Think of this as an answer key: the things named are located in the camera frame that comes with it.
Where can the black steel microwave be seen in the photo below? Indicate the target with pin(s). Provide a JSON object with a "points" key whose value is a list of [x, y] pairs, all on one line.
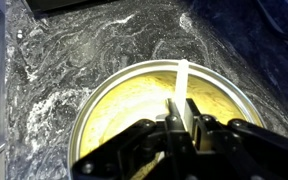
{"points": [[44, 8]]}

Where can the white plastic spoon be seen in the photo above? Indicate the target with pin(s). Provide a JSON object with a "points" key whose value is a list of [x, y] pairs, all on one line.
{"points": [[181, 86]]}

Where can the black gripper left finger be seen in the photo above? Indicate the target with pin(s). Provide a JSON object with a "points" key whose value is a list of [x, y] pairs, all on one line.
{"points": [[180, 129]]}

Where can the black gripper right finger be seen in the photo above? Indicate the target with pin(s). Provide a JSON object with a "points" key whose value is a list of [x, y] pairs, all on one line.
{"points": [[207, 134]]}

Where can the steel saucepan with black handle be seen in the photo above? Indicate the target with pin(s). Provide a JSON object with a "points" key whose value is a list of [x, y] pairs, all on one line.
{"points": [[120, 133]]}

